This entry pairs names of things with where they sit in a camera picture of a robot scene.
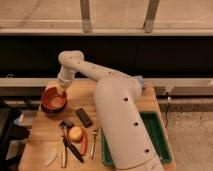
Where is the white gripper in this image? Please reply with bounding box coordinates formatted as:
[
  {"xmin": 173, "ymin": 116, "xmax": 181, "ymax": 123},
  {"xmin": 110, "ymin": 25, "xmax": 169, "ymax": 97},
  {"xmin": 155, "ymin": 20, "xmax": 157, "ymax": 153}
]
[{"xmin": 56, "ymin": 66, "xmax": 76, "ymax": 96}]

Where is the orange bowl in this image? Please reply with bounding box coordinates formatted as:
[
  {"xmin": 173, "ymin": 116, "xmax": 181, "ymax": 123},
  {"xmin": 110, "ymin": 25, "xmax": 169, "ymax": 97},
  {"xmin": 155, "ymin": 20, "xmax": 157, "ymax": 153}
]
[{"xmin": 41, "ymin": 86, "xmax": 68, "ymax": 111}]

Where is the purple bowl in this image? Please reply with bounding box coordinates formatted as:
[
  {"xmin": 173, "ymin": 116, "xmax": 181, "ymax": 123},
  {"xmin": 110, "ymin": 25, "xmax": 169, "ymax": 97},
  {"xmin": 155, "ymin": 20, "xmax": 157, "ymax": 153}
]
[{"xmin": 41, "ymin": 101, "xmax": 67, "ymax": 114}]

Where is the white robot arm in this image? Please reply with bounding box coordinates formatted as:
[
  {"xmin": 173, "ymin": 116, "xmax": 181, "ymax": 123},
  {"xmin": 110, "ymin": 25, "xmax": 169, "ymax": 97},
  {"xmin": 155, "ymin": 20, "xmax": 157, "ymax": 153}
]
[{"xmin": 57, "ymin": 50, "xmax": 164, "ymax": 171}]

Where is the green plastic tray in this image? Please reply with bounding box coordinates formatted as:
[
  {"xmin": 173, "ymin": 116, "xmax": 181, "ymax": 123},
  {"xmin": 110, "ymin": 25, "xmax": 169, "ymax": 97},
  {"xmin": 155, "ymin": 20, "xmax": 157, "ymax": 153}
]
[{"xmin": 101, "ymin": 111, "xmax": 172, "ymax": 166}]

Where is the black rectangular remote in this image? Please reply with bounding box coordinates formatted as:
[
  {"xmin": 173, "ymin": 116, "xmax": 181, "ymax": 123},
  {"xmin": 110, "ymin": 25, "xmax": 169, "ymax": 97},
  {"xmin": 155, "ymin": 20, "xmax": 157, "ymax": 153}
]
[{"xmin": 76, "ymin": 108, "xmax": 92, "ymax": 127}]

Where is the red yellow apple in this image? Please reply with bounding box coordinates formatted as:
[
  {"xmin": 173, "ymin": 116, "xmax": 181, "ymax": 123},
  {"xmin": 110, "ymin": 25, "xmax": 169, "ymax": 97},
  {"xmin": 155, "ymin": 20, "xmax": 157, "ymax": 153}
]
[{"xmin": 68, "ymin": 127, "xmax": 83, "ymax": 142}]

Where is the silver fork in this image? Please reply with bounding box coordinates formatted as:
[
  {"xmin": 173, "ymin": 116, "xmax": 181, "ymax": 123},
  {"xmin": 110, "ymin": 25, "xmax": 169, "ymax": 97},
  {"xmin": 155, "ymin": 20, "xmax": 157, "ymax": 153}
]
[{"xmin": 90, "ymin": 128, "xmax": 98, "ymax": 159}]

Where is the orange carrot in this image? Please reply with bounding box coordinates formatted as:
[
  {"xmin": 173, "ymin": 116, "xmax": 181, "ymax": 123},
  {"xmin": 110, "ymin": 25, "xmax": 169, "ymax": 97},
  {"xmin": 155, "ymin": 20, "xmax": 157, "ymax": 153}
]
[{"xmin": 80, "ymin": 130, "xmax": 88, "ymax": 156}]

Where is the cream handled knife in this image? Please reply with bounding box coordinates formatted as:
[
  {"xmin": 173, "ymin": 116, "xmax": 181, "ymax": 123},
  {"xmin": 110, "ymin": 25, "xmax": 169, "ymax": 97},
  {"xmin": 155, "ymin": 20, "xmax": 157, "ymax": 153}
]
[{"xmin": 60, "ymin": 138, "xmax": 66, "ymax": 168}]

